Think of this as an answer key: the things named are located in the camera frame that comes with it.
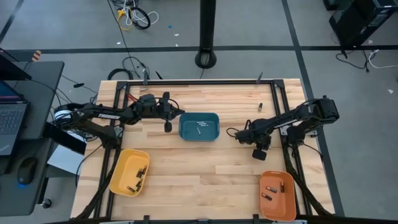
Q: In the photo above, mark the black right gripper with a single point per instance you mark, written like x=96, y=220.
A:
x=259, y=132

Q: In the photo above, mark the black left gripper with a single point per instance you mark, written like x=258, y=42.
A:
x=152, y=107

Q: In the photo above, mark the copper black AA battery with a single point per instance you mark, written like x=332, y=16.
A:
x=282, y=186
x=271, y=189
x=266, y=196

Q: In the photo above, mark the orange plastic bin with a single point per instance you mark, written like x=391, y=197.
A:
x=280, y=208

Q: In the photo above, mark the yellow plastic bin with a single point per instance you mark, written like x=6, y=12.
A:
x=124, y=174

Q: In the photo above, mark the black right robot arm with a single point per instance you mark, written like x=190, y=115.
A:
x=295, y=119

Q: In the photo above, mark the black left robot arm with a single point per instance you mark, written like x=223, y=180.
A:
x=105, y=116

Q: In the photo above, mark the teal plastic bin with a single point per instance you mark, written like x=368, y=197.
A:
x=189, y=133

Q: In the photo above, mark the grey mounting plate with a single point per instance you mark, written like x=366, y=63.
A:
x=283, y=131

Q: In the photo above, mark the grey metal clamp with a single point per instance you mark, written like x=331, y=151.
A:
x=259, y=77
x=145, y=76

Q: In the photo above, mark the black pole with round base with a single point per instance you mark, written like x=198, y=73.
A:
x=207, y=31

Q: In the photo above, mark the black desk bar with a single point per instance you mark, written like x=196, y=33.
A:
x=65, y=138

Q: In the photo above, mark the white grey box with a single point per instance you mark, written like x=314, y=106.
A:
x=66, y=160

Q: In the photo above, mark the black side desk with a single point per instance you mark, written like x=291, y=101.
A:
x=43, y=93

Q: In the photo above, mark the orange striped tape piece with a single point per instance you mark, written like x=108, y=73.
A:
x=36, y=55

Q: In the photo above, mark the black caster wheel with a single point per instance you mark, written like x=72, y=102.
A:
x=46, y=203

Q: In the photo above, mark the black computer mouse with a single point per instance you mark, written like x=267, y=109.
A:
x=27, y=169

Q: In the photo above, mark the black computer tower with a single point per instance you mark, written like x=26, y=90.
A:
x=357, y=21

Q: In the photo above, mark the black laptop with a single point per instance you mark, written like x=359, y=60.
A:
x=12, y=121

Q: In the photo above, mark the black monitor back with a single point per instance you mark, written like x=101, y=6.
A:
x=12, y=70

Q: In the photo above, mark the dark grey low desk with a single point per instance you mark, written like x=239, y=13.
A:
x=12, y=199

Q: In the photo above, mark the black frame bracket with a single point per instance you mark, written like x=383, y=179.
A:
x=255, y=218
x=146, y=219

